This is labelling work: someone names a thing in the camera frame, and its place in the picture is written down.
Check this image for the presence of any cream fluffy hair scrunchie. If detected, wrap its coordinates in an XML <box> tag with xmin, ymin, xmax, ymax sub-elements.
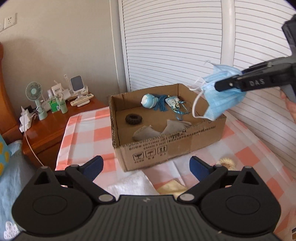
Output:
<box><xmin>216</xmin><ymin>158</ymin><xmax>236</xmax><ymax>171</ymax></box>

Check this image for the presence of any yellow cleaning cloth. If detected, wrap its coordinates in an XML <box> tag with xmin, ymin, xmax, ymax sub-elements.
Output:
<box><xmin>157</xmin><ymin>180</ymin><xmax>187</xmax><ymax>199</ymax></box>

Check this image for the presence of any white towel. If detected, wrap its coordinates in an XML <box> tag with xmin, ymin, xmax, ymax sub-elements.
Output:
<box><xmin>105</xmin><ymin>171</ymin><xmax>159</xmax><ymax>200</ymax></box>

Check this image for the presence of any blue floral sachet bag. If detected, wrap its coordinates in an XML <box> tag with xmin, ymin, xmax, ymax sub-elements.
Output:
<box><xmin>165</xmin><ymin>96</ymin><xmax>190</xmax><ymax>121</ymax></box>

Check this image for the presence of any small grey cloth pouch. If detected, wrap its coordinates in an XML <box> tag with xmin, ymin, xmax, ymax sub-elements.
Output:
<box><xmin>132</xmin><ymin>126</ymin><xmax>161</xmax><ymax>142</ymax></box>

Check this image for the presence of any dark brown hair scrunchie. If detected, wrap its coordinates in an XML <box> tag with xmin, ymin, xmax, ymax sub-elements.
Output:
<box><xmin>125</xmin><ymin>113</ymin><xmax>142</xmax><ymax>125</ymax></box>

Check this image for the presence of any blue surgical face mask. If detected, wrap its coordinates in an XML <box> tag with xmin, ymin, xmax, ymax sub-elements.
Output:
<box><xmin>189</xmin><ymin>61</ymin><xmax>246</xmax><ymax>121</ymax></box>

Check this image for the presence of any round blue white plush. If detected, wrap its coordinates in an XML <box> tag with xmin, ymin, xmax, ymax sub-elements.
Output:
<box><xmin>140</xmin><ymin>94</ymin><xmax>159</xmax><ymax>109</ymax></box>

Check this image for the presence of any person right hand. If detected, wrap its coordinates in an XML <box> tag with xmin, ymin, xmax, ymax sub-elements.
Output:
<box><xmin>280</xmin><ymin>90</ymin><xmax>296</xmax><ymax>123</ymax></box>

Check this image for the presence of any orange white checkered cloth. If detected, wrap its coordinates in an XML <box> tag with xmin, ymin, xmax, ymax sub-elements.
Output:
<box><xmin>56</xmin><ymin>108</ymin><xmax>295</xmax><ymax>240</ymax></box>

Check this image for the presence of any wooden nightstand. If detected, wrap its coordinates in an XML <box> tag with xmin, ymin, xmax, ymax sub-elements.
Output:
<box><xmin>23</xmin><ymin>97</ymin><xmax>106</xmax><ymax>169</ymax></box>

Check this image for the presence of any brown cardboard box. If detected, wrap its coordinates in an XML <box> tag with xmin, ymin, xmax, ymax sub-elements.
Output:
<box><xmin>109</xmin><ymin>84</ymin><xmax>226</xmax><ymax>172</ymax></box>

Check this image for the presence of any white remote control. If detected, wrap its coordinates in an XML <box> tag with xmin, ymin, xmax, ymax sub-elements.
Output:
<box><xmin>70</xmin><ymin>93</ymin><xmax>94</xmax><ymax>107</ymax></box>

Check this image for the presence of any light blue bedsheet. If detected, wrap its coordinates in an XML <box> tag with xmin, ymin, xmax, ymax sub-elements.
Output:
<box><xmin>1</xmin><ymin>140</ymin><xmax>36</xmax><ymax>240</ymax></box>

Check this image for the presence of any green bottle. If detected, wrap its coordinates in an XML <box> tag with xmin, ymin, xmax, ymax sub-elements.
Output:
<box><xmin>56</xmin><ymin>95</ymin><xmax>68</xmax><ymax>114</ymax></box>

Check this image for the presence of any white power strip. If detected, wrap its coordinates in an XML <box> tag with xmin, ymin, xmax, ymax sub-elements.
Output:
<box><xmin>19</xmin><ymin>108</ymin><xmax>33</xmax><ymax>133</ymax></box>

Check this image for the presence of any yellow blue snack bag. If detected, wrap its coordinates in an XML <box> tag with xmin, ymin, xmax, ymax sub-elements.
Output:
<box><xmin>0</xmin><ymin>136</ymin><xmax>11</xmax><ymax>176</ymax></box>

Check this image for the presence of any phone stand with screen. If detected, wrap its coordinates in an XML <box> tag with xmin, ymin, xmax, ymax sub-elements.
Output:
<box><xmin>70</xmin><ymin>75</ymin><xmax>88</xmax><ymax>97</ymax></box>

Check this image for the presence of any wooden headboard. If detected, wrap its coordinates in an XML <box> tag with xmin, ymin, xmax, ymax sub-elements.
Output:
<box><xmin>0</xmin><ymin>44</ymin><xmax>23</xmax><ymax>144</ymax></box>

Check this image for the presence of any green handheld fan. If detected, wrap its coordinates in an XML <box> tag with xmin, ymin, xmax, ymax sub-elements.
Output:
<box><xmin>26</xmin><ymin>82</ymin><xmax>48</xmax><ymax>121</ymax></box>

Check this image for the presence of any white louvered closet door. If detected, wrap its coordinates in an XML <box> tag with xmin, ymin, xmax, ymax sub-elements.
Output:
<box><xmin>117</xmin><ymin>0</ymin><xmax>296</xmax><ymax>167</ymax></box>

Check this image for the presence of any white charging cable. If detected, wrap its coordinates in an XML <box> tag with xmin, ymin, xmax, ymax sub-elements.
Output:
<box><xmin>21</xmin><ymin>106</ymin><xmax>45</xmax><ymax>167</ymax></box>

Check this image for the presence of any wall power socket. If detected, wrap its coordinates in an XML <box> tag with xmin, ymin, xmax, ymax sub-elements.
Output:
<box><xmin>0</xmin><ymin>13</ymin><xmax>17</xmax><ymax>32</ymax></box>

